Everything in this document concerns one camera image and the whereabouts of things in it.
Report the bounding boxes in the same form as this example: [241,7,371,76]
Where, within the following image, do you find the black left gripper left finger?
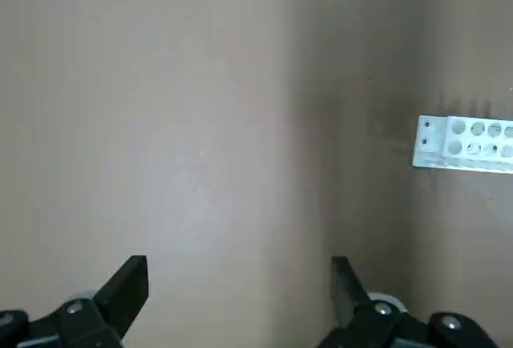
[0,255,149,348]

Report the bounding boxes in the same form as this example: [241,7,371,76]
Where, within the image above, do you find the white test tube rack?
[411,114,513,175]

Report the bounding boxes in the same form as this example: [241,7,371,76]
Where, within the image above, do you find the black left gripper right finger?
[316,257,500,348]

